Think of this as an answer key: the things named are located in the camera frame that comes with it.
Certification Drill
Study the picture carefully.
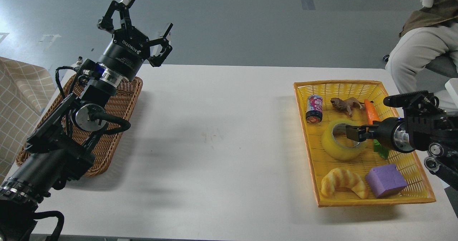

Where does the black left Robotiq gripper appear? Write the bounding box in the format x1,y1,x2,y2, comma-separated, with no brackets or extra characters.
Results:
97,0,173,81

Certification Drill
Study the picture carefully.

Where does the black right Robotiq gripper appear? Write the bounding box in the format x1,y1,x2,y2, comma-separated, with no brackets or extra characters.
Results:
346,117,410,152

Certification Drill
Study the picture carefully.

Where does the yellow tape roll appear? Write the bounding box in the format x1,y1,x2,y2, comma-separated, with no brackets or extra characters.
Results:
322,119,367,162

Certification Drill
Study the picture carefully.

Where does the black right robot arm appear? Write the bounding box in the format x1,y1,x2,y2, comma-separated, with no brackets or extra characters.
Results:
345,90,458,189

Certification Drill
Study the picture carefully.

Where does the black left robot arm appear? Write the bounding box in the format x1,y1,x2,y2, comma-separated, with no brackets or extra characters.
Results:
1,0,173,241

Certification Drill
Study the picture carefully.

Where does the orange toy carrot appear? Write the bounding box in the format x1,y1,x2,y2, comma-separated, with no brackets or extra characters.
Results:
364,99,390,159

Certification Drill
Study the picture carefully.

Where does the brown toy lion figure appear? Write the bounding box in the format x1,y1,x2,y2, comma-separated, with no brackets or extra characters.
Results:
330,97,365,117

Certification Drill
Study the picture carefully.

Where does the yellow plastic basket tray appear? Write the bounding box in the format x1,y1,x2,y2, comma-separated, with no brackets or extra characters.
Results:
293,80,436,207

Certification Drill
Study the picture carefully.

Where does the brown wicker basket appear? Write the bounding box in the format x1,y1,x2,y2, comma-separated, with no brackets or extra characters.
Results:
16,75,143,177

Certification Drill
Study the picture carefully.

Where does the purple foam block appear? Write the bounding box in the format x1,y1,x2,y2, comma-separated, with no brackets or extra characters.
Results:
365,163,408,198

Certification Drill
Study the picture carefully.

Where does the small soda can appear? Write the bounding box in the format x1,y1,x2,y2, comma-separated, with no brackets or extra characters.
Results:
306,94,323,124

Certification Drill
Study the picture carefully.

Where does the toy croissant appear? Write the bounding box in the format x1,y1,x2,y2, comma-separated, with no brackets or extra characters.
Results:
321,168,369,199

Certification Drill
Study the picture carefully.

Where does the beige checkered cloth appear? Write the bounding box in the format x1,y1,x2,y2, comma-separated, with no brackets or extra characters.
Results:
0,57,55,180

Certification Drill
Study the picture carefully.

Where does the seated person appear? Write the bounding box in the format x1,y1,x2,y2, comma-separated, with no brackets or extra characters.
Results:
385,0,458,94

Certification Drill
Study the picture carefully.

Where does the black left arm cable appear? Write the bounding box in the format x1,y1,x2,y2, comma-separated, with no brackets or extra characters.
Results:
55,66,90,134

